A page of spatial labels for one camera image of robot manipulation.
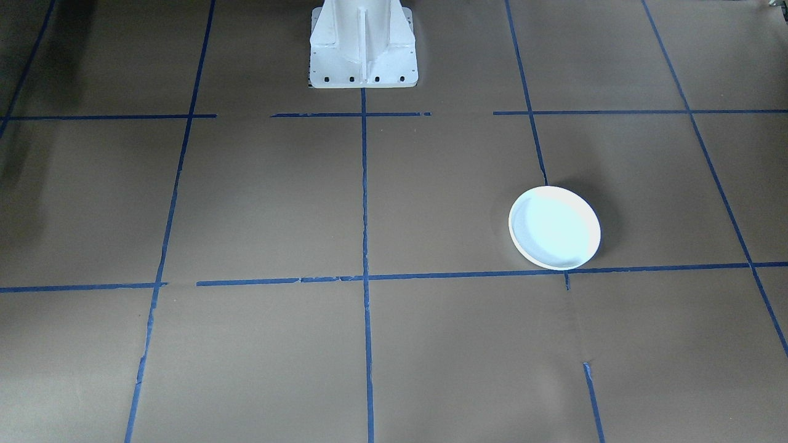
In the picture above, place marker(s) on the white round plate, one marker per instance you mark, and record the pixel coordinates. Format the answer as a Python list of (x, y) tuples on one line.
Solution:
[(554, 227)]

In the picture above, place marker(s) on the white metal pedestal base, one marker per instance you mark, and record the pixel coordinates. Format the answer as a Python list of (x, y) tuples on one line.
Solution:
[(363, 55)]

